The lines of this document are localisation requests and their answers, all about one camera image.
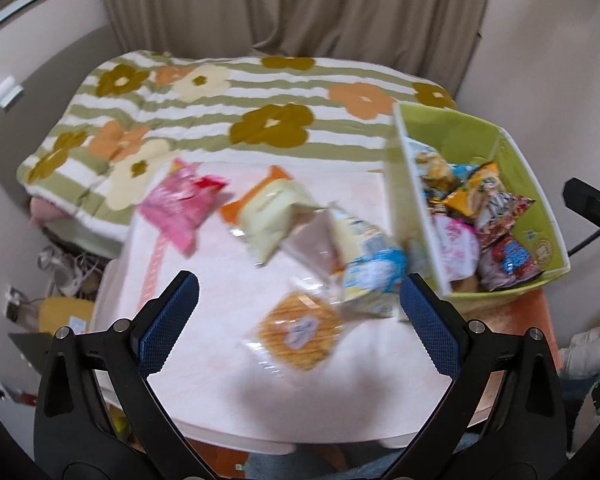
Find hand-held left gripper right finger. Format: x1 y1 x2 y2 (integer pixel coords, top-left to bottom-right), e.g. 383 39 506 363
399 274 567 480

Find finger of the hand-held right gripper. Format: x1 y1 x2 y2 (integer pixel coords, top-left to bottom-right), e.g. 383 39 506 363
562 177 600 243

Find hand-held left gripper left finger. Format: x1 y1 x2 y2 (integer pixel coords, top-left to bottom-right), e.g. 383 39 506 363
32 270 201 480

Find green cardboard box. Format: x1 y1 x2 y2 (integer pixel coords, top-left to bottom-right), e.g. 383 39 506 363
385 101 572 313

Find light blue snack packet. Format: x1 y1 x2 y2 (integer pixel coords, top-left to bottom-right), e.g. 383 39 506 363
325 205 411 321

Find white pink snack packet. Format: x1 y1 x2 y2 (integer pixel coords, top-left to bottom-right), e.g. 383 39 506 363
432 212 481 291

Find red blue snack packet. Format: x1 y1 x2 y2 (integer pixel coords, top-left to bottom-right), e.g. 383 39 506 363
477 232 546 291

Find orange yellow snack packet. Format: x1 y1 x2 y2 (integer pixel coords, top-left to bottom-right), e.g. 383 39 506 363
445 160 503 218

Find clear waffle packet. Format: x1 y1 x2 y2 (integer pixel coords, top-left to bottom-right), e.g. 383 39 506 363
240 287 351 376

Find clear brown snack packet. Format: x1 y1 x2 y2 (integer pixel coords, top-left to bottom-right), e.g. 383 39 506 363
280 207 346 281

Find orange white snack packet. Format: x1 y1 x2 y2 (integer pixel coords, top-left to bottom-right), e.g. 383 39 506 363
220 165 326 266

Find yellow box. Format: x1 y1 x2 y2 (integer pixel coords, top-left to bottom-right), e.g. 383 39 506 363
40 297 96 336

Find white garment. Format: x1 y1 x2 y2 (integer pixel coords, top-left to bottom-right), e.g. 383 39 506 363
560 325 600 381

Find pink pillow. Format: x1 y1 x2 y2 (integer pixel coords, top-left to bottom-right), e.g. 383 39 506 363
29 195 71 226

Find blue denim trousers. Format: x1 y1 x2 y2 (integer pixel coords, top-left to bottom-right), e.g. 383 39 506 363
245 435 481 480

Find floral striped blanket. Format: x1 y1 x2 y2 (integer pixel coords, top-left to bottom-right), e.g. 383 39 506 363
16 50 458 243

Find grey headboard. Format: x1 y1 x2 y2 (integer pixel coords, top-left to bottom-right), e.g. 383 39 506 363
0 22 116 176

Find beige curtain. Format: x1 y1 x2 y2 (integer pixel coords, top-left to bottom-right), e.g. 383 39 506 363
96 0 496 78

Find white cable bundle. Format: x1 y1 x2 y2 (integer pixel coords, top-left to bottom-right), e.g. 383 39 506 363
37 245 106 296

